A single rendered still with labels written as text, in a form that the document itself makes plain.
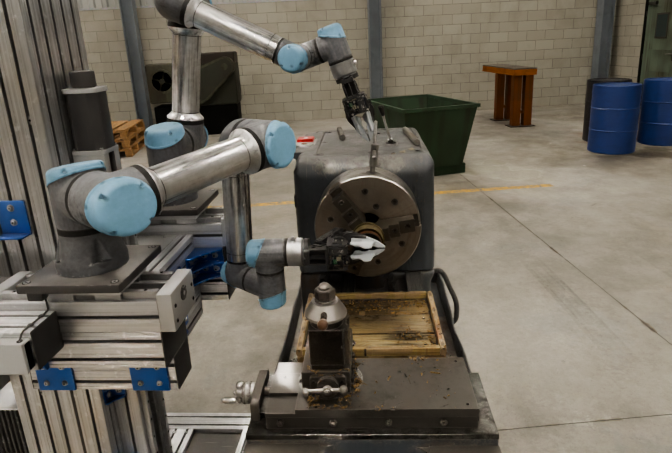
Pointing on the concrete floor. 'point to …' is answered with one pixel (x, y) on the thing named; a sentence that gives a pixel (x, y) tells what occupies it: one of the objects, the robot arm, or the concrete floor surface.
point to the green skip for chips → (433, 125)
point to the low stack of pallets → (126, 134)
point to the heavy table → (513, 93)
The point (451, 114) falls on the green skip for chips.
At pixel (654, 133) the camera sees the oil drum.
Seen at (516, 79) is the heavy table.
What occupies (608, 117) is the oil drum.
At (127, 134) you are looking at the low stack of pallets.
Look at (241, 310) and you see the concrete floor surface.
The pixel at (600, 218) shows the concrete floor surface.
